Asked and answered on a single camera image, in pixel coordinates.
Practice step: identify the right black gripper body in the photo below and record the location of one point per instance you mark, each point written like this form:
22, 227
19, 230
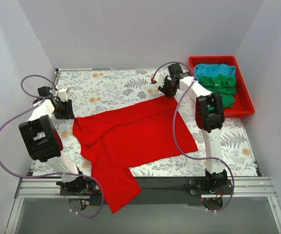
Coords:
168, 89

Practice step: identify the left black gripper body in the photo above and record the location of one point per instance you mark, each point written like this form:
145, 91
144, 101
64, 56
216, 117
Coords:
64, 109

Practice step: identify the red t shirt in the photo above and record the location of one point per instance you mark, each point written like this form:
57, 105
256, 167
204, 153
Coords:
117, 140

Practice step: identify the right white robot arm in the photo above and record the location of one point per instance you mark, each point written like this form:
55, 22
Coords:
209, 117

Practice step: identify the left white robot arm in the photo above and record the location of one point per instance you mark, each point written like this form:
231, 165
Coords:
43, 142

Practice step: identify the floral table mat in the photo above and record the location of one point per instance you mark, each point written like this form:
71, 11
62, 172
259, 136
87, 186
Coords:
94, 92

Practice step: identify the blue t shirt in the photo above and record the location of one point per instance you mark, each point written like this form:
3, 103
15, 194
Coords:
213, 70

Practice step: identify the green t shirt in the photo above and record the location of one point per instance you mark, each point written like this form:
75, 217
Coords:
225, 85

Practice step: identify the red plastic bin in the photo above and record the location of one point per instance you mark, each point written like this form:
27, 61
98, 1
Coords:
242, 106

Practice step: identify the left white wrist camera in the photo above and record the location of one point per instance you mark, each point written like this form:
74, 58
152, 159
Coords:
62, 93

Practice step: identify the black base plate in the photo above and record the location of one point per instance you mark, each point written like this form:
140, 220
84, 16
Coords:
178, 190

